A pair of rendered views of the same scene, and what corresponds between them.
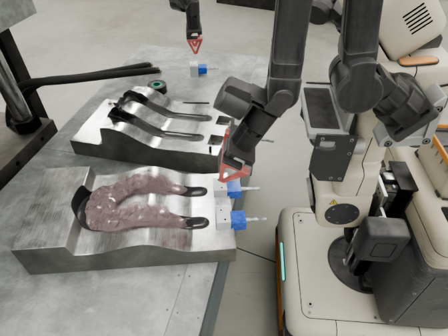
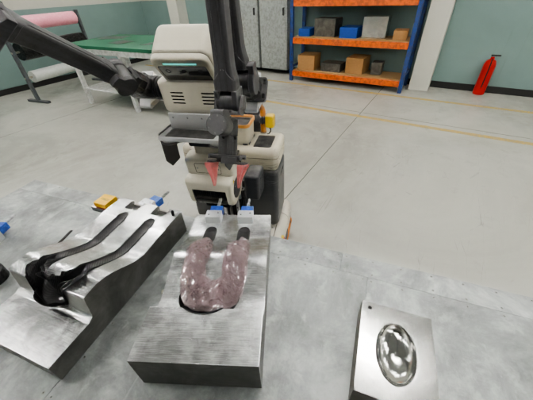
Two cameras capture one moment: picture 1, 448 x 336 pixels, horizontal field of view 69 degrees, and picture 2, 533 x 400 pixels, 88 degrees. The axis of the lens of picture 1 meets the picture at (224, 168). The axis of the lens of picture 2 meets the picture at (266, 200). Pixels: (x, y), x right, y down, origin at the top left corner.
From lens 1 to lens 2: 0.76 m
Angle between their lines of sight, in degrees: 59
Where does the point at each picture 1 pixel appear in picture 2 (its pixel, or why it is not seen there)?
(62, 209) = (211, 322)
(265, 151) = not seen: hidden behind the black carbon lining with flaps
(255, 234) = not seen: hidden behind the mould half
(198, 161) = (173, 231)
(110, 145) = (101, 306)
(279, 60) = (234, 78)
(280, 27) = (229, 56)
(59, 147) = not seen: outside the picture
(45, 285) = (276, 367)
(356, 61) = (251, 63)
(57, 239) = (253, 318)
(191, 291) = (292, 250)
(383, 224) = (252, 171)
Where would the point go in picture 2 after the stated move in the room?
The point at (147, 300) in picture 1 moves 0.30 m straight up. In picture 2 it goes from (297, 276) to (301, 194)
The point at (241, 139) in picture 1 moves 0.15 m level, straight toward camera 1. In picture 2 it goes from (233, 148) to (284, 151)
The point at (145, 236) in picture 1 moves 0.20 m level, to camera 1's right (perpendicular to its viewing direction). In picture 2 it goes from (258, 253) to (268, 207)
